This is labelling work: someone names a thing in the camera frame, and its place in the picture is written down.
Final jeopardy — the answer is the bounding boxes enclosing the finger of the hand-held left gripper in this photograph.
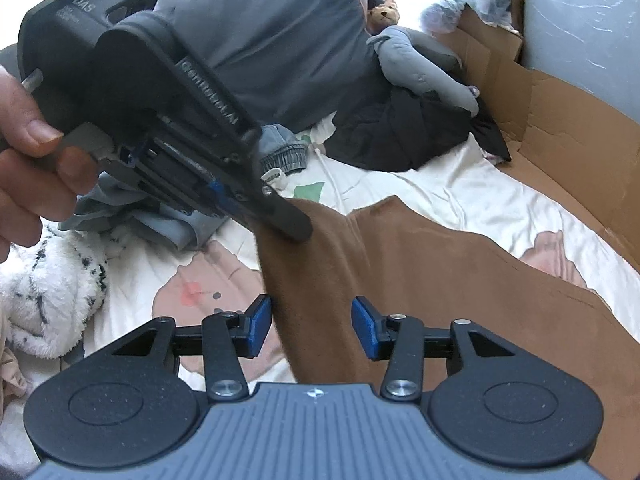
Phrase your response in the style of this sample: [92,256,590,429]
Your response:
[235,187,314,243]

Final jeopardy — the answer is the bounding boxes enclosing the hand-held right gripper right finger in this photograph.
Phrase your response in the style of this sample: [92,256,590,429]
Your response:
[351,296,516,402]

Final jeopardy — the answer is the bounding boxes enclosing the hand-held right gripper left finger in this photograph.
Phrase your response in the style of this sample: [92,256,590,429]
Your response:
[107,294,272,402]

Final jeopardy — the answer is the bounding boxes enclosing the brown t-shirt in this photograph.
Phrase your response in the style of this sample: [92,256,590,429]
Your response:
[255,195,640,480]

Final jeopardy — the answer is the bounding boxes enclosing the person's left hand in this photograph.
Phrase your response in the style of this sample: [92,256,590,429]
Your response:
[0,67,99,263]

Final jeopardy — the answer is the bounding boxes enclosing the light blue denim pants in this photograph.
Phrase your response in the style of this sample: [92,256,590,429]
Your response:
[57,125,308,251]

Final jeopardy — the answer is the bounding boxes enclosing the black crumpled garment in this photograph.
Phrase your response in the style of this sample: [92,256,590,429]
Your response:
[330,37,512,171]

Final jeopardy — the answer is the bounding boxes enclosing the dark grey pillow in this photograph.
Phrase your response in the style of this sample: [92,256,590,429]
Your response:
[150,0,396,133]

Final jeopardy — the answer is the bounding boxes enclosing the cream bear-print blanket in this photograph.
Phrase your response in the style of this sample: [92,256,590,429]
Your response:
[0,110,640,466]

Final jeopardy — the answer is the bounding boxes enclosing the grey neck pillow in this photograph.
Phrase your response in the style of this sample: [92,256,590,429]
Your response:
[367,25,481,117]

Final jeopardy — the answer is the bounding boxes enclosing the white fluffy spotted garment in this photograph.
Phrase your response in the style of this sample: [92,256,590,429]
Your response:
[0,222,110,361]

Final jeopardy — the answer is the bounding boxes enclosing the brown teddy bear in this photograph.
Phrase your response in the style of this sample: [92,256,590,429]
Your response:
[360,0,403,36]

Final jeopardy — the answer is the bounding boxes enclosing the beige cloth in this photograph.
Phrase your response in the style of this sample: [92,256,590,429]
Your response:
[0,345,28,428]

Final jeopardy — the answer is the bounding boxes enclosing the clear plastic bag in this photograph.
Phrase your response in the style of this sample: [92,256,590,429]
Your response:
[419,0,468,33]

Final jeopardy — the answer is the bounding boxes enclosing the folded cardboard sheet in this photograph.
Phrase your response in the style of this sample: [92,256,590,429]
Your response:
[440,0,640,261]

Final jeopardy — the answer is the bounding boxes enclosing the grey plastic-wrapped mattress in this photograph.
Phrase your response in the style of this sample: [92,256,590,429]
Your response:
[520,0,640,121]

